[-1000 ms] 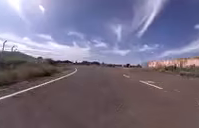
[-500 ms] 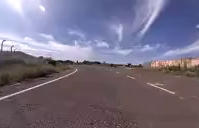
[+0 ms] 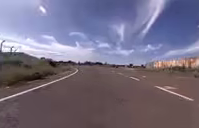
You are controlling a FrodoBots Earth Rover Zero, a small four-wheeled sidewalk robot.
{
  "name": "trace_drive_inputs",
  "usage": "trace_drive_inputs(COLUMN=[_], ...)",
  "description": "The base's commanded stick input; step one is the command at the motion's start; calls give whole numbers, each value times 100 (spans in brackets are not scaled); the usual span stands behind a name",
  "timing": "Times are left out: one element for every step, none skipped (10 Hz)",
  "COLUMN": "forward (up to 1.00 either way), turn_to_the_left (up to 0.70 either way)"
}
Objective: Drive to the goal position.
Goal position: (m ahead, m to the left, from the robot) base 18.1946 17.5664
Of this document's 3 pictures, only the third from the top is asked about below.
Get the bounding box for row of trees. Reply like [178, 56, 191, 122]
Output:
[40, 58, 146, 68]

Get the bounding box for grey asphalt road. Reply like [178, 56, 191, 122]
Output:
[0, 64, 199, 128]

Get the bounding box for solid white painted line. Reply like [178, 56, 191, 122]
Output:
[0, 67, 80, 108]

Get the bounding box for dashed white painted line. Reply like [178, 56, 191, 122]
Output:
[110, 69, 195, 102]

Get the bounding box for long orange building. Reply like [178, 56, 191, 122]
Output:
[146, 55, 199, 70]

